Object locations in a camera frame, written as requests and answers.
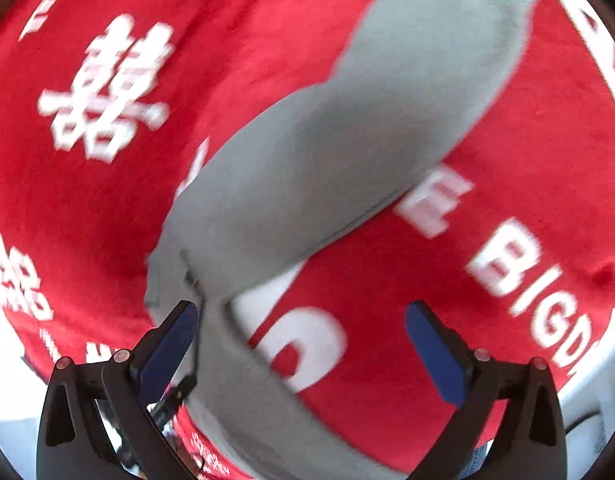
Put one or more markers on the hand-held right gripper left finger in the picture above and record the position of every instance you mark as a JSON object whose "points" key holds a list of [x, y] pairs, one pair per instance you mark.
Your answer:
{"points": [[168, 350]]}

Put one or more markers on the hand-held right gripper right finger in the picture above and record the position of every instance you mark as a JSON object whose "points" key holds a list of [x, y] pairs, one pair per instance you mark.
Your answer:
{"points": [[437, 355]]}

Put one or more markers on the grey small garment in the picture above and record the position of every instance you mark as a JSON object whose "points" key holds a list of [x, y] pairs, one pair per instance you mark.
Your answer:
{"points": [[337, 160]]}

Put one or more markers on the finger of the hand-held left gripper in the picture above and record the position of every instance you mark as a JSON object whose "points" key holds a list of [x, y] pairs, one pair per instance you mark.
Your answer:
{"points": [[175, 396]]}

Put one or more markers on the white bed sheet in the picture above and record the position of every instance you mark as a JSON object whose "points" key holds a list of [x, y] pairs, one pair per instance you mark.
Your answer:
{"points": [[7, 390]]}

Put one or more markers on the red printed blanket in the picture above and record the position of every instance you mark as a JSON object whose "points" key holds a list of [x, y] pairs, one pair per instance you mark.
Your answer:
{"points": [[112, 200]]}

